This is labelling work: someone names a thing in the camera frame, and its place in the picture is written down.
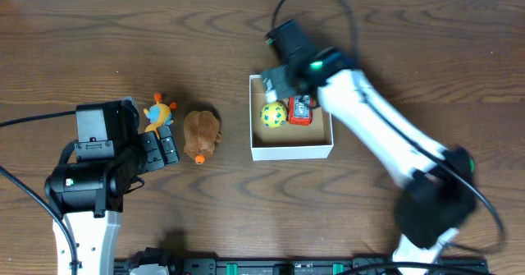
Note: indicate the brown plush toy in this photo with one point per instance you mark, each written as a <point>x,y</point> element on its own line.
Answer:
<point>202,132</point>

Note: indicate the yellow ball with blue letters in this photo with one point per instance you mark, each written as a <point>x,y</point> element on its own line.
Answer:
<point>273,115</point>

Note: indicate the red toy car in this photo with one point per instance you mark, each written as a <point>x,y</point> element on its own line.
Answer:
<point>300,110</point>

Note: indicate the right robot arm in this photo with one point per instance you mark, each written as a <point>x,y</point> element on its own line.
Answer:
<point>437,183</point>

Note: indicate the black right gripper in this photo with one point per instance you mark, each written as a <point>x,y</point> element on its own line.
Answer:
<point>278,79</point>

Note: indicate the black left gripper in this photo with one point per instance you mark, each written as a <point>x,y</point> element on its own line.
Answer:
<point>160,150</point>

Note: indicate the white cardboard box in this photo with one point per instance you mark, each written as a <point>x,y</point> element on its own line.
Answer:
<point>289,141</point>

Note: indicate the yellow blue duck toy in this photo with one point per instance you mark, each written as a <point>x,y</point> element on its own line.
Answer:
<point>159,114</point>

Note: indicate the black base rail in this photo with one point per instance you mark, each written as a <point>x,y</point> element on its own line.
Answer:
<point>159,261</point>

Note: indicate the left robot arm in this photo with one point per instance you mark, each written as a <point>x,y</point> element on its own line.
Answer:
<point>87,188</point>

